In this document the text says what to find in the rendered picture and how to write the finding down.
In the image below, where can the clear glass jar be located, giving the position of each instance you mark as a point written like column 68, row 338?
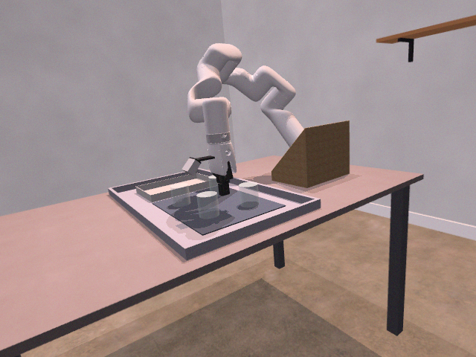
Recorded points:
column 180, row 194
column 248, row 194
column 208, row 204
column 213, row 184

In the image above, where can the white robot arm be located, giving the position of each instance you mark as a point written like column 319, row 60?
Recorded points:
column 213, row 70

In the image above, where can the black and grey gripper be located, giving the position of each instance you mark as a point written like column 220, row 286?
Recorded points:
column 224, row 162

